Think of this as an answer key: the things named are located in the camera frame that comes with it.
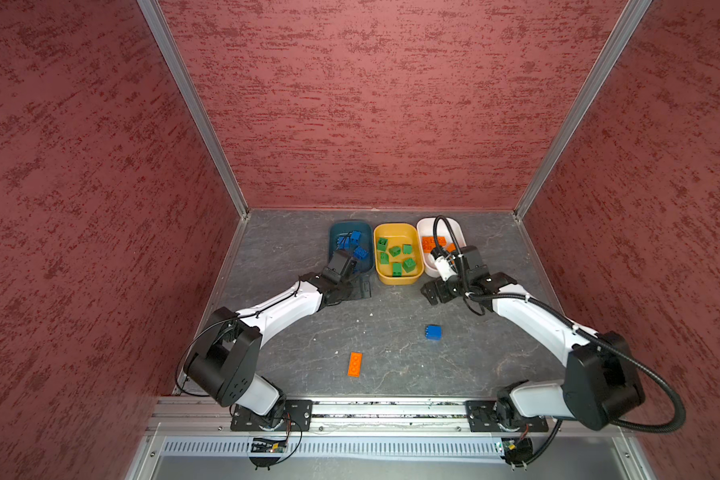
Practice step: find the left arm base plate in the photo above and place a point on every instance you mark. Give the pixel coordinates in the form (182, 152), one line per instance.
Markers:
(300, 414)

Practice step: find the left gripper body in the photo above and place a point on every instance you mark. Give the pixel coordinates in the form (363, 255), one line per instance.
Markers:
(345, 286)

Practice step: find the teal plastic bin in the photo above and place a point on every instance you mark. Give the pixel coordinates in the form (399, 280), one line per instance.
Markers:
(342, 228)

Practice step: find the aluminium front rail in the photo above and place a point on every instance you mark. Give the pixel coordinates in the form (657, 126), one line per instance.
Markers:
(434, 416)

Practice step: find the yellow plastic bin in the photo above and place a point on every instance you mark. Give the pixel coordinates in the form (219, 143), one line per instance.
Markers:
(398, 234)

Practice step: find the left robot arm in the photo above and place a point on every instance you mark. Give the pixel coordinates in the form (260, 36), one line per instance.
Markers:
(222, 359)

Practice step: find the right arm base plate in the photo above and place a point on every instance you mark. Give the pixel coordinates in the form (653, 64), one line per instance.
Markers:
(483, 415)

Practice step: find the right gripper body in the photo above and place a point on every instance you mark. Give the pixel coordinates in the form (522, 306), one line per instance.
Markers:
(457, 286)

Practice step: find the blue lego top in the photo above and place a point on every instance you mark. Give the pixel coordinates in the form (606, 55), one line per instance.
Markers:
(355, 237)
(343, 243)

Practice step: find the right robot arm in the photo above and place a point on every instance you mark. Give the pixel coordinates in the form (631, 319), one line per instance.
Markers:
(598, 386)

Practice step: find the large blue lego bottom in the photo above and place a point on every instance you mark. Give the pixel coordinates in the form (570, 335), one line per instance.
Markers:
(360, 253)

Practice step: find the orange lego bottom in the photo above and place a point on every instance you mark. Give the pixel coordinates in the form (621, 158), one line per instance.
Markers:
(355, 364)

